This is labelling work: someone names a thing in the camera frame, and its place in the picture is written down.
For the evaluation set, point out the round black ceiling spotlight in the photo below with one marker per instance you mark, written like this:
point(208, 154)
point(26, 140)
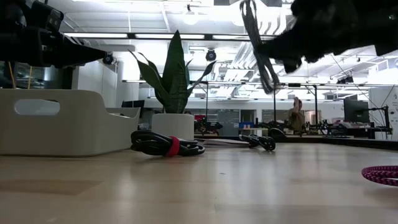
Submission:
point(109, 59)
point(211, 55)

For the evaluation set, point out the small black monitor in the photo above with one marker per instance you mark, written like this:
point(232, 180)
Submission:
point(133, 104)

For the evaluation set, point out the background black robot arm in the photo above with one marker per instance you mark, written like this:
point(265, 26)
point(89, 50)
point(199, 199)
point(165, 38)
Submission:
point(208, 126)

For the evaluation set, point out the blue box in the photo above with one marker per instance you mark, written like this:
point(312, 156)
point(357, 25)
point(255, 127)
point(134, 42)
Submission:
point(246, 125)

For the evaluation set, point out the large black monitor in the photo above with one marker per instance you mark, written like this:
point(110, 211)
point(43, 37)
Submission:
point(356, 111)

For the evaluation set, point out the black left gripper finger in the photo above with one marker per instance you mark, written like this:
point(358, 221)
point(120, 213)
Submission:
point(77, 59)
point(84, 49)

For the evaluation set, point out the white round plant pot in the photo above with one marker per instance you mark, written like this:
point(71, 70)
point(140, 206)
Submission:
point(172, 124)

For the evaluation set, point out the person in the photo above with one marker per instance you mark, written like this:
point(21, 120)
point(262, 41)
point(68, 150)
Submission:
point(296, 118)

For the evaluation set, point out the flat grey mat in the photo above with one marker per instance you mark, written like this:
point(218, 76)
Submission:
point(220, 142)

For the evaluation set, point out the white plastic bin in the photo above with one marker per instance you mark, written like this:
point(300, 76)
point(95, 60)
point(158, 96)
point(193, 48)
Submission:
point(77, 130)

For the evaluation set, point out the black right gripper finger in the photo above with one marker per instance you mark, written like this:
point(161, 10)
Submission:
point(283, 46)
point(293, 63)

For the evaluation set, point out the black overhead frame bar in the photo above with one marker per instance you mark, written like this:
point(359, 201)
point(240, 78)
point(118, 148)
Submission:
point(130, 35)

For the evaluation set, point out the green snake plant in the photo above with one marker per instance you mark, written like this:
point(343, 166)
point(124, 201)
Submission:
point(175, 81)

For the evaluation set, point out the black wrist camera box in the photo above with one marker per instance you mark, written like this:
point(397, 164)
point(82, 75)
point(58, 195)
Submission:
point(46, 15)

